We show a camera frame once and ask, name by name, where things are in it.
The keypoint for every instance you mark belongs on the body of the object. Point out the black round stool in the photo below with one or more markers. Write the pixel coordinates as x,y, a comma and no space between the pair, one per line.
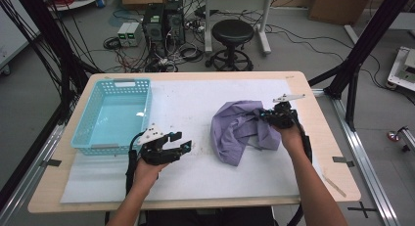
232,32

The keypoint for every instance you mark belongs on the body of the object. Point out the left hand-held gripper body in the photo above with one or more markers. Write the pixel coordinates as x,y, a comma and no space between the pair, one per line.
156,154

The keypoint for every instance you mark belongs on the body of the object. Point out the large cardboard box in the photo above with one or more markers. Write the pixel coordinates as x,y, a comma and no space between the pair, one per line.
339,7

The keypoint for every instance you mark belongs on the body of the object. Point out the white foam mat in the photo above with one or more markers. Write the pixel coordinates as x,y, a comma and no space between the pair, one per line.
186,105

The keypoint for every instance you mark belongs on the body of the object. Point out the white desk frame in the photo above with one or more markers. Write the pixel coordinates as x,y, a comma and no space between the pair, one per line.
265,27

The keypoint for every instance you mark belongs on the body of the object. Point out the black computer tower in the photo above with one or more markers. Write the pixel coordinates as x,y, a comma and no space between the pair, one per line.
153,23
174,23

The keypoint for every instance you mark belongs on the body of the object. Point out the beige tape strip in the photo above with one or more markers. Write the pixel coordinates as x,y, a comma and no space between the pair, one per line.
334,186

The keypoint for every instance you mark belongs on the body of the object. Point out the white metal device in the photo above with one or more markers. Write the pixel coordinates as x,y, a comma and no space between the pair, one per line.
404,69

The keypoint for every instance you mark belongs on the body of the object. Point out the aluminium rail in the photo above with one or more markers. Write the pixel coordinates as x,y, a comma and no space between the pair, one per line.
29,177
368,173

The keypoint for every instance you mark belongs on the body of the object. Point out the person's left hand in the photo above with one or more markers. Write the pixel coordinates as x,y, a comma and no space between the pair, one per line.
147,173

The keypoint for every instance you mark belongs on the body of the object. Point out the black tape strip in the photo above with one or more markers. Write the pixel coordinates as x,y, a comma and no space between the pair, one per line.
342,160
50,162

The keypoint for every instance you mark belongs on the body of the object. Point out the light blue plastic basket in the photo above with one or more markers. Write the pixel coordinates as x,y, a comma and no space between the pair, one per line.
114,121

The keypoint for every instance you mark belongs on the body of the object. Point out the white power supply unit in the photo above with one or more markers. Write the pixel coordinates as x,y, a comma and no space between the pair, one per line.
123,35
134,33

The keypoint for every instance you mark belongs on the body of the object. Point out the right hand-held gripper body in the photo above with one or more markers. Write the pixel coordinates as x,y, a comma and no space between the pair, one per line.
283,116

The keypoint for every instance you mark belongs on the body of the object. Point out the metal stand with red wheel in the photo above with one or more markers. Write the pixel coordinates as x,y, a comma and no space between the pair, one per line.
393,135

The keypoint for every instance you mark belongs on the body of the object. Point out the white panel cart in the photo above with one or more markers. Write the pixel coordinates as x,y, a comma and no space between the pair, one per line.
9,30

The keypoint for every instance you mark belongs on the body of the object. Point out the round white table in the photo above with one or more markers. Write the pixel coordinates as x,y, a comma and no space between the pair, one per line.
81,3

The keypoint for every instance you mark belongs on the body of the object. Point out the person's right hand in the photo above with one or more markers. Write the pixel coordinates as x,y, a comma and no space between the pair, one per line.
292,139

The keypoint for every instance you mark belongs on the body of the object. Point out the black tape cross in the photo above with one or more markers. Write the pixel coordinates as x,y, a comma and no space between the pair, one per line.
362,209

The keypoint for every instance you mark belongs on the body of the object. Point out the purple shorts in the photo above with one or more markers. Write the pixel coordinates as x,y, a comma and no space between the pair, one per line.
238,131

